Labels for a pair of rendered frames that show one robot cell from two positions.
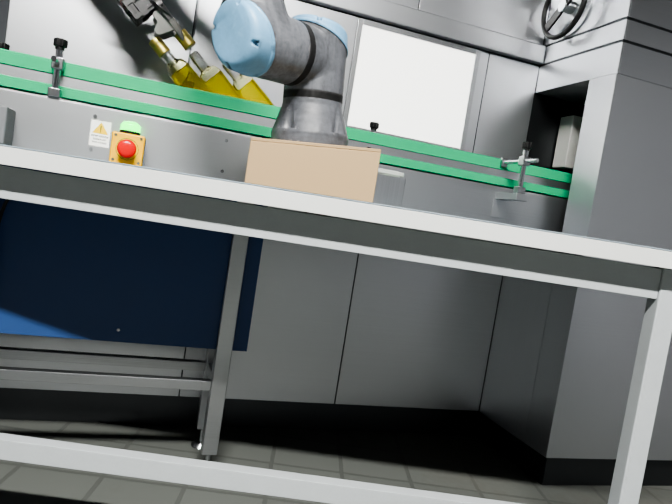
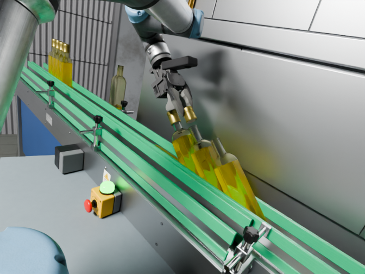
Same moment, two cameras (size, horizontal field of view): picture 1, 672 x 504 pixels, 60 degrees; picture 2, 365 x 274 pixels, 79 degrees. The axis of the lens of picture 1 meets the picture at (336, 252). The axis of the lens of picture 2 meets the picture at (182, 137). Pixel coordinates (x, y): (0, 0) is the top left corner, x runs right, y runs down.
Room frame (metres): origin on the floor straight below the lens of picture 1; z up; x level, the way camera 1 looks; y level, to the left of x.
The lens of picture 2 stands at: (1.18, -0.08, 1.29)
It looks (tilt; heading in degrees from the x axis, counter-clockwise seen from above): 21 degrees down; 57
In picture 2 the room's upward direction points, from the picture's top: 14 degrees clockwise
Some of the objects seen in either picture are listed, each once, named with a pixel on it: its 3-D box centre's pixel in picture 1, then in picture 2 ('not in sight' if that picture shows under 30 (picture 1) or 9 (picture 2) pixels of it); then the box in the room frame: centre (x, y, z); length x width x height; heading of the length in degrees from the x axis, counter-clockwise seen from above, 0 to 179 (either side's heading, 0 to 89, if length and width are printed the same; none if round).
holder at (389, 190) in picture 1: (351, 189); not in sight; (1.50, -0.01, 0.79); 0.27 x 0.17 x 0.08; 18
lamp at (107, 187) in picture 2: (130, 128); (107, 187); (1.34, 0.51, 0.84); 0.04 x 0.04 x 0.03
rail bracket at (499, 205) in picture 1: (516, 181); not in sight; (1.73, -0.49, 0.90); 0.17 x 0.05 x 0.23; 18
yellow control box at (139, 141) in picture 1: (127, 151); (105, 200); (1.33, 0.50, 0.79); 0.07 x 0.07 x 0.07; 18
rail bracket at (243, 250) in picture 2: not in sight; (247, 248); (1.53, 0.12, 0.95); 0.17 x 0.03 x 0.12; 18
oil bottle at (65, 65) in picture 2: not in sight; (65, 69); (1.25, 1.38, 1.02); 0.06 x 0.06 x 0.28; 18
